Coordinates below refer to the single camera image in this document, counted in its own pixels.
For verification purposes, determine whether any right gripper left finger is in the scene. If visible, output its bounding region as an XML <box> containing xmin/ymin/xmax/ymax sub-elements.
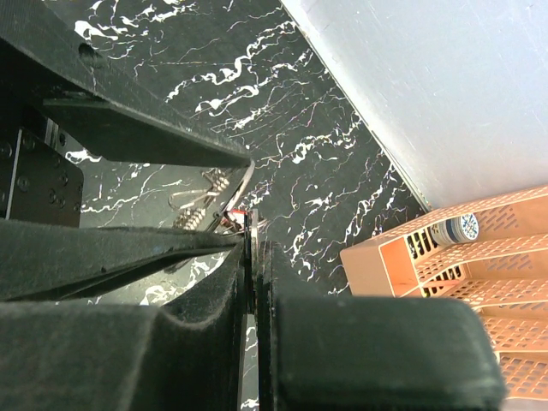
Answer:
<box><xmin>1</xmin><ymin>247</ymin><xmax>246</xmax><ymax>410</ymax></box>

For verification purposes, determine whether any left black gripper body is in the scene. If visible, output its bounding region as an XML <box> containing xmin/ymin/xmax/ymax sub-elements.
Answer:
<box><xmin>1</xmin><ymin>42</ymin><xmax>84</xmax><ymax>227</ymax></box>

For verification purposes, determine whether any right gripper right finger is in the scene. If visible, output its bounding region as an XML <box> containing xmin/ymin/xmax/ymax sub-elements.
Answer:
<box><xmin>255</xmin><ymin>241</ymin><xmax>507</xmax><ymax>410</ymax></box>

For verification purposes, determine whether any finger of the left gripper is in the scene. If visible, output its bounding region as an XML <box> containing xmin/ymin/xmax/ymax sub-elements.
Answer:
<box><xmin>1</xmin><ymin>220</ymin><xmax>241</xmax><ymax>301</ymax></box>
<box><xmin>1</xmin><ymin>1</ymin><xmax>251</xmax><ymax>168</ymax></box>

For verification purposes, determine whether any large silver keyring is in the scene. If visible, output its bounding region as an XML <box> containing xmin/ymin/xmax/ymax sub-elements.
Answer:
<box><xmin>222</xmin><ymin>160</ymin><xmax>255</xmax><ymax>213</ymax></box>

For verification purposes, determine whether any key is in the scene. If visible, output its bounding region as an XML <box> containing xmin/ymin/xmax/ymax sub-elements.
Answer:
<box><xmin>244</xmin><ymin>209</ymin><xmax>259</xmax><ymax>314</ymax></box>

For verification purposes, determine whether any small round grey jar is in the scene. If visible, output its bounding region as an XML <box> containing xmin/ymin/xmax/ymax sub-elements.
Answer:
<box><xmin>429</xmin><ymin>213</ymin><xmax>480</xmax><ymax>246</ymax></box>

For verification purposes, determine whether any orange plastic file organizer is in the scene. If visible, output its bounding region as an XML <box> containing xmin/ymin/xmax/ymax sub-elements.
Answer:
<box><xmin>341</xmin><ymin>186</ymin><xmax>547</xmax><ymax>408</ymax></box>

